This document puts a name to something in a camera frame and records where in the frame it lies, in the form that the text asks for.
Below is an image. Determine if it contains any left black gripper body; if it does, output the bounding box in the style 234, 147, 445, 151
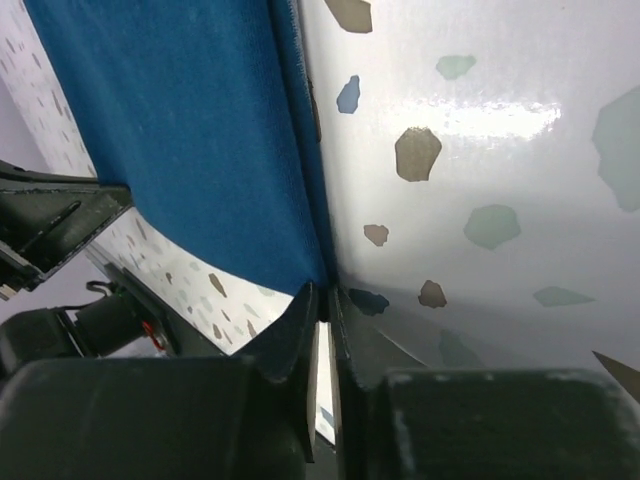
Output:
1, 162, 133, 300

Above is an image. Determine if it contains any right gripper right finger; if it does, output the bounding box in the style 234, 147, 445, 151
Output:
328, 288, 639, 479

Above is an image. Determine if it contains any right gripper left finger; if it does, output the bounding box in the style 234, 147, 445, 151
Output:
1, 284, 319, 479

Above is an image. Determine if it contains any blue mickey t shirt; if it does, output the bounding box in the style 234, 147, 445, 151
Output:
26, 1, 336, 294

